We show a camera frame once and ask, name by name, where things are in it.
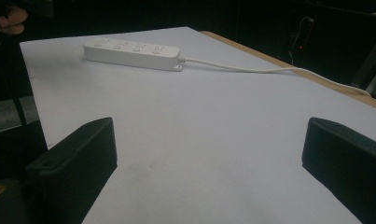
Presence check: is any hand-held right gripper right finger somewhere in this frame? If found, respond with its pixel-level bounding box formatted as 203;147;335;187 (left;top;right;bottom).
301;117;376;224

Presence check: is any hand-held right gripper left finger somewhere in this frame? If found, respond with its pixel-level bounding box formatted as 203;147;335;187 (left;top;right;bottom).
25;117;118;224

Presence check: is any white power strip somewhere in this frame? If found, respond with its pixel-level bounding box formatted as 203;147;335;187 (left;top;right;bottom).
83;37;187;73

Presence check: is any dark metal stand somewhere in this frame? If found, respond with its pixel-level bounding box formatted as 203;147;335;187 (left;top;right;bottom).
0;34;30;127

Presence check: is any dark slanted stand leg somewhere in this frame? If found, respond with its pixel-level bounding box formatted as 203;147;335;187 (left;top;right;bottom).
351;30;376;91

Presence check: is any white table cover sheet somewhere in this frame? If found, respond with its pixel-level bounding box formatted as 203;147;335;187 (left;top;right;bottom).
19;26;376;224

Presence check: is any white power strip cable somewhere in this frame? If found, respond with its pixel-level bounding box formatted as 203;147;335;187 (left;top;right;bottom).
179;56;372;98

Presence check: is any thin background cable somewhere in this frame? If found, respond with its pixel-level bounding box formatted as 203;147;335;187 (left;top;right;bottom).
288;16;316;64

